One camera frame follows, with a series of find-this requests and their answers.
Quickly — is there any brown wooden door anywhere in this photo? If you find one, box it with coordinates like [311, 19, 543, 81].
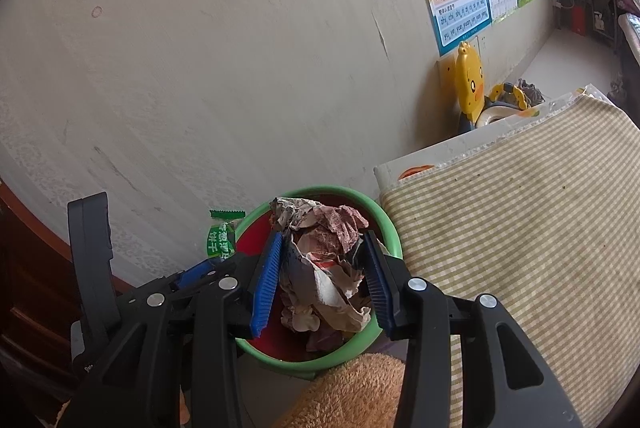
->
[0, 180, 131, 428]

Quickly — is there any red bin with green rim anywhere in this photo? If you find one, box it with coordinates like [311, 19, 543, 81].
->
[232, 186, 402, 371]

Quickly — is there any yellow ride-on toy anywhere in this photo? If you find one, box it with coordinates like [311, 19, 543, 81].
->
[475, 82, 531, 129]

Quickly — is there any beige paper wrapper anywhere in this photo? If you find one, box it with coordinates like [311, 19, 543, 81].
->
[269, 197, 373, 334]

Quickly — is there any peach fleece cloth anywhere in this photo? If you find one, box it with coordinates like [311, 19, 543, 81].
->
[277, 353, 408, 428]

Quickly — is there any green striped table cloth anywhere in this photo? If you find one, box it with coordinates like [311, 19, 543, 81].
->
[378, 98, 640, 428]

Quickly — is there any green snack wrapper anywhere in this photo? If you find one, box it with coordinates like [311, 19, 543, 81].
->
[204, 209, 247, 259]

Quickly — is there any grey crumpled cloth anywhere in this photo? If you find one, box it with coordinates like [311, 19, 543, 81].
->
[517, 78, 546, 104]

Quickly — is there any reddish paper ball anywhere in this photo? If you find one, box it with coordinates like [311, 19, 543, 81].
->
[315, 205, 371, 253]

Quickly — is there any yellow duck toy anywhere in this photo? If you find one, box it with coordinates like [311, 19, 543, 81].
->
[452, 40, 486, 119]

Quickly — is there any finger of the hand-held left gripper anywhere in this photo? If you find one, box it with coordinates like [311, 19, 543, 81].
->
[67, 192, 123, 344]
[167, 257, 225, 295]

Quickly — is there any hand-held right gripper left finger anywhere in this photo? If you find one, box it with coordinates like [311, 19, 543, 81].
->
[55, 232, 285, 428]

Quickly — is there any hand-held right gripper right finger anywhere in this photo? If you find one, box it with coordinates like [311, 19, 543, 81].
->
[361, 230, 583, 428]

